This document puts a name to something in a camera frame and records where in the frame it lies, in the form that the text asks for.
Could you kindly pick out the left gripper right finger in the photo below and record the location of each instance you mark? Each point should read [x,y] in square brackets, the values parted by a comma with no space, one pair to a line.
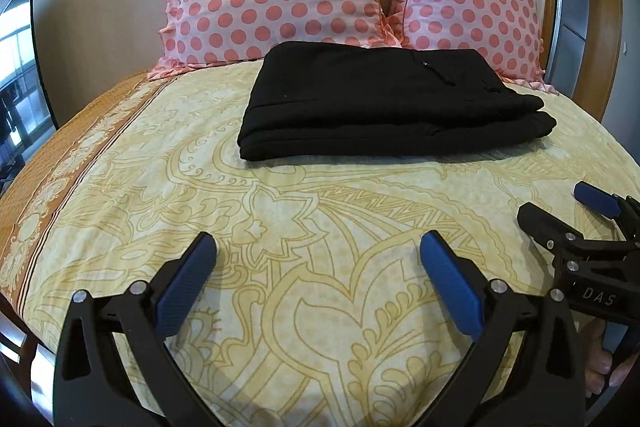
[460,285]

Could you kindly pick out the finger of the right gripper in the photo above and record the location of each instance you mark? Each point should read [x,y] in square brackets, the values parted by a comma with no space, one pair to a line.
[607,205]
[548,232]

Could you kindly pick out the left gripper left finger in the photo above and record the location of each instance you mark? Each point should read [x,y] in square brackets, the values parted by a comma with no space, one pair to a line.
[178,282]

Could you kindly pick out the black pants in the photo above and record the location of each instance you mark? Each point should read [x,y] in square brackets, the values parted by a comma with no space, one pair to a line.
[327,99]

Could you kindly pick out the right hand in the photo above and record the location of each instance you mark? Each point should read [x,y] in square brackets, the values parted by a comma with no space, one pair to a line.
[598,363]

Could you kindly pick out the yellow patterned bed sheet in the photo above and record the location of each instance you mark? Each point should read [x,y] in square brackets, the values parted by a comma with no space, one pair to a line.
[319,312]

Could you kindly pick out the wall mounted television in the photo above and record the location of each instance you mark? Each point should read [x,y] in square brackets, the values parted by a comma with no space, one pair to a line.
[27,120]

